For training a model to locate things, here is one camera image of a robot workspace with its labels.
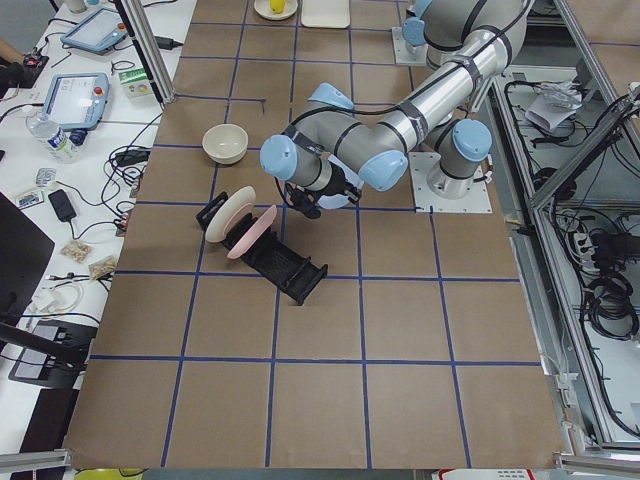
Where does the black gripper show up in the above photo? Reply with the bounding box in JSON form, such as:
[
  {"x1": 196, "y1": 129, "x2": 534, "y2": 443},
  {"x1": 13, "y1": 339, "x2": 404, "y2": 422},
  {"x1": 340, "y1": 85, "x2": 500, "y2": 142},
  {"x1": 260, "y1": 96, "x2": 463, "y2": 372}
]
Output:
[{"x1": 284, "y1": 167, "x2": 360, "y2": 219}]

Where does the blue plate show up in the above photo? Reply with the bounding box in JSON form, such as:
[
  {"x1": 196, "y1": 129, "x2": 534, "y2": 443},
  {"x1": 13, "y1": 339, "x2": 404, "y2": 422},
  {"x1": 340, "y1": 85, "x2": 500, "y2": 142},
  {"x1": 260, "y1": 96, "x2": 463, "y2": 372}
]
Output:
[{"x1": 318, "y1": 167, "x2": 364, "y2": 210}]

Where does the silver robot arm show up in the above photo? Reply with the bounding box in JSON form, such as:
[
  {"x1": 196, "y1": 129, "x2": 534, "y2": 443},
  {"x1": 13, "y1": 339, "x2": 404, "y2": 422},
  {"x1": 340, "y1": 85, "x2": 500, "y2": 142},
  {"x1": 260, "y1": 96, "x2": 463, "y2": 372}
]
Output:
[
  {"x1": 401, "y1": 0, "x2": 533, "y2": 69},
  {"x1": 259, "y1": 21, "x2": 526, "y2": 218}
]

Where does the pink plate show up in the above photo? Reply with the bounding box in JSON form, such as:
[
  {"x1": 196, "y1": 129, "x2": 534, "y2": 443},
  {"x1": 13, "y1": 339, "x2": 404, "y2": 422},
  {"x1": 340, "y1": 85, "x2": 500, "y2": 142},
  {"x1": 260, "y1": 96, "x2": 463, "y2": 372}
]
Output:
[{"x1": 227, "y1": 205, "x2": 277, "y2": 259}]

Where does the cream plate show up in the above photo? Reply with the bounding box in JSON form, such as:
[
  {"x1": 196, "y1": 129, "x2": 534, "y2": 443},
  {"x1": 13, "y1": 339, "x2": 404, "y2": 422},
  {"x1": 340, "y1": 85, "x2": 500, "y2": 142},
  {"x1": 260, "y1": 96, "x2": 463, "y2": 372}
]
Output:
[{"x1": 205, "y1": 186, "x2": 256, "y2": 243}]

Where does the white plate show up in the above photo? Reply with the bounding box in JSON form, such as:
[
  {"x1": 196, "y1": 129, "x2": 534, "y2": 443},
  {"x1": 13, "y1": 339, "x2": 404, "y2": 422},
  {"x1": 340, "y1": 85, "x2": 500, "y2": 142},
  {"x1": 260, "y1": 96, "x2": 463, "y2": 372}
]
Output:
[{"x1": 254, "y1": 0, "x2": 298, "y2": 21}]

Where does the black dish rack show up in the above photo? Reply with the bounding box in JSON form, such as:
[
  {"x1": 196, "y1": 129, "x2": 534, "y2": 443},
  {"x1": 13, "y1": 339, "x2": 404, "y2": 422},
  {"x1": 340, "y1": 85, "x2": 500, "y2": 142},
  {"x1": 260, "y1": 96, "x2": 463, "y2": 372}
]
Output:
[{"x1": 195, "y1": 196, "x2": 328, "y2": 304}]

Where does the beige bowl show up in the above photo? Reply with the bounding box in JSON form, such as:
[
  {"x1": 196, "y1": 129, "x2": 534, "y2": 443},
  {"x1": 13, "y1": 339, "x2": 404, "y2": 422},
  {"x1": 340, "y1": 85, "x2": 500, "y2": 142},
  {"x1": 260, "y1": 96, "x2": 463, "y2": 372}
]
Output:
[{"x1": 202, "y1": 124, "x2": 249, "y2": 165}]

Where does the white foam tray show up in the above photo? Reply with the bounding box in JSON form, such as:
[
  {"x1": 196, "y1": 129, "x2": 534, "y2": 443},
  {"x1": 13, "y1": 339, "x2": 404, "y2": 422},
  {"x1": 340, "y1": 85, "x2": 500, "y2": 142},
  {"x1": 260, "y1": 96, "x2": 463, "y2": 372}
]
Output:
[{"x1": 301, "y1": 0, "x2": 351, "y2": 29}]

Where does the yellow lemon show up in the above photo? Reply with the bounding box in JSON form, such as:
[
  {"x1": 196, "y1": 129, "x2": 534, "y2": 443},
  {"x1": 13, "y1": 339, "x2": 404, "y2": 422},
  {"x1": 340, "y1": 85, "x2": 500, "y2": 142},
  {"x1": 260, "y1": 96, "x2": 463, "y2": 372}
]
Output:
[{"x1": 270, "y1": 0, "x2": 286, "y2": 15}]

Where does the green white box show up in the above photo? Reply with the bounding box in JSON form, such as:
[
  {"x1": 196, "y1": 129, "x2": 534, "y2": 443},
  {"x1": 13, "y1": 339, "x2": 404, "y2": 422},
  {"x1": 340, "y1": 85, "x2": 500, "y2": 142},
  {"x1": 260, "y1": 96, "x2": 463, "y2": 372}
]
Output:
[{"x1": 118, "y1": 68, "x2": 153, "y2": 98}]

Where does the black power adapter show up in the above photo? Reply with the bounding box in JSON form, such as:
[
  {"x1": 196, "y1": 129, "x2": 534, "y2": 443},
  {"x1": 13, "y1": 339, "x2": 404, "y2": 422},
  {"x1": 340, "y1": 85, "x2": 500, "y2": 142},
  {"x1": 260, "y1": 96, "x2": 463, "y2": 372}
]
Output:
[{"x1": 48, "y1": 189, "x2": 77, "y2": 223}]

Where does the near teach pendant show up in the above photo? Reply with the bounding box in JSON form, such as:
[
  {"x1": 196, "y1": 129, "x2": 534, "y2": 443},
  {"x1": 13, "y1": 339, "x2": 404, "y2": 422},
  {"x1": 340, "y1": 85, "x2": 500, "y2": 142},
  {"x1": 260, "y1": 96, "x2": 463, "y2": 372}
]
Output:
[{"x1": 43, "y1": 73, "x2": 110, "y2": 131}]

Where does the teach pendant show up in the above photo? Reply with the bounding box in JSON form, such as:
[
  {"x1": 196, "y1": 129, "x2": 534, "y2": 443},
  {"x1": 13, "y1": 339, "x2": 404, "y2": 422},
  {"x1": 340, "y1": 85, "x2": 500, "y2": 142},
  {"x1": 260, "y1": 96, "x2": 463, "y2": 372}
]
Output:
[
  {"x1": 61, "y1": 8, "x2": 127, "y2": 54},
  {"x1": 43, "y1": 73, "x2": 110, "y2": 131}
]

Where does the plastic water bottle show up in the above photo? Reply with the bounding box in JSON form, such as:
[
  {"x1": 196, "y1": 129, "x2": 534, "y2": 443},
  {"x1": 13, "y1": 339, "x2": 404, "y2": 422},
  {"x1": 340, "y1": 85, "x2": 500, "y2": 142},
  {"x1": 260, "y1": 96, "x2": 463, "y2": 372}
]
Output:
[{"x1": 26, "y1": 110, "x2": 78, "y2": 164}]

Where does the far teach pendant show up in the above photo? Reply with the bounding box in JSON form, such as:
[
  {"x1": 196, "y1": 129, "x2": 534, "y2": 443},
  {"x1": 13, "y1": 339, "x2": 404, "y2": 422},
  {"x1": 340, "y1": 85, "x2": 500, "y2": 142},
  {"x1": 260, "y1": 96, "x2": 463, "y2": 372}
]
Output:
[{"x1": 61, "y1": 8, "x2": 127, "y2": 54}]

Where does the black monitor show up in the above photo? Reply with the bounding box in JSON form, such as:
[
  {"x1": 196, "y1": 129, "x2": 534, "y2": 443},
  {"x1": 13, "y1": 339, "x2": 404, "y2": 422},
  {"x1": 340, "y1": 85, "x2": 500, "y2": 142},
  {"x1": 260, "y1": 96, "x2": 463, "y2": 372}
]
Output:
[{"x1": 0, "y1": 194, "x2": 55, "y2": 326}]

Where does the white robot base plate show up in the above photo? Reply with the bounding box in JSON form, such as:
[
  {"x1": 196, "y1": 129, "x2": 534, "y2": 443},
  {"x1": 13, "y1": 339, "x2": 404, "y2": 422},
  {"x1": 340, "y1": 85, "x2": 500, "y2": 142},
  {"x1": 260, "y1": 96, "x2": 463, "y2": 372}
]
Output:
[{"x1": 409, "y1": 152, "x2": 492, "y2": 214}]

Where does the aluminium frame post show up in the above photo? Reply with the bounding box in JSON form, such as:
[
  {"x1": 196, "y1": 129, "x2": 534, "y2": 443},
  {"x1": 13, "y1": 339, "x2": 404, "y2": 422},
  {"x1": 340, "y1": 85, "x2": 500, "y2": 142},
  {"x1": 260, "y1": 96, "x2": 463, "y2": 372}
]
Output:
[{"x1": 114, "y1": 0, "x2": 175, "y2": 105}]

